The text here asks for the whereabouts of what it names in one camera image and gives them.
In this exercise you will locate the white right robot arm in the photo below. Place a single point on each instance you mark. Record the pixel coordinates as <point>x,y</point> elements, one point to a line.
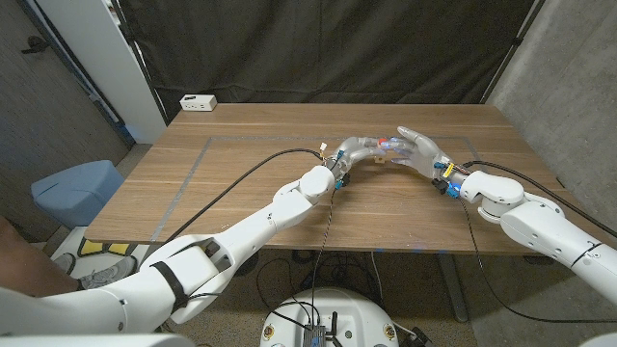
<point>540,226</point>

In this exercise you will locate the blue padded stool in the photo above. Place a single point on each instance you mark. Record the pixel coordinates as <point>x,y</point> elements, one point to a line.
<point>77,190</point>

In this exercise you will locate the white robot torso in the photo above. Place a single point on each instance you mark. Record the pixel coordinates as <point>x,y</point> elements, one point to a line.
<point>332,313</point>

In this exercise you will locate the white power strip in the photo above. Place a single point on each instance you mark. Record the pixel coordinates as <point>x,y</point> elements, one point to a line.
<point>197,102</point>

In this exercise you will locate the grey black sneaker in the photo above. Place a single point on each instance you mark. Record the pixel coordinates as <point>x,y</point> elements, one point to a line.
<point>108,275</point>
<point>62,263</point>

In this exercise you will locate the yellow black floor object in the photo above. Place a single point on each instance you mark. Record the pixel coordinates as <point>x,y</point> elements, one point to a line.
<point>91,247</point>

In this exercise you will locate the white cabinet panel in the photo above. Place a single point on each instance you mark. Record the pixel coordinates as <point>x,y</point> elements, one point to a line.
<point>111,62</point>

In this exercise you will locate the black backdrop curtain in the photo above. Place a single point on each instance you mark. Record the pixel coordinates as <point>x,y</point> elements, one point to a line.
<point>318,48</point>

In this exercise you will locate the black floor device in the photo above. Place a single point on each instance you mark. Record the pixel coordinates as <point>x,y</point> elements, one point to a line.
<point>420,338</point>

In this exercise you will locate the grey table leg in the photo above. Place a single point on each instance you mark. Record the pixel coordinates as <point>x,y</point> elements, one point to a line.
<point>453,289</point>

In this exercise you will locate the person's bare leg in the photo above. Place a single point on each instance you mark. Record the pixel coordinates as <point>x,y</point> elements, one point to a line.
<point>29,270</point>

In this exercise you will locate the grey electronics box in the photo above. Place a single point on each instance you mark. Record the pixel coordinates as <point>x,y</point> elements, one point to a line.
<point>314,336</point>

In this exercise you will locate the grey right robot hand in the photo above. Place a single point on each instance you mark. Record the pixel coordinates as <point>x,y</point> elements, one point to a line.
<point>426,152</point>

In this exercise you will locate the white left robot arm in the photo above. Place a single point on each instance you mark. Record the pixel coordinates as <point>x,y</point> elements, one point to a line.
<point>250,241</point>

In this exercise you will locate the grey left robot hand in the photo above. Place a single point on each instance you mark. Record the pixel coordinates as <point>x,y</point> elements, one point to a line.
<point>354,150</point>

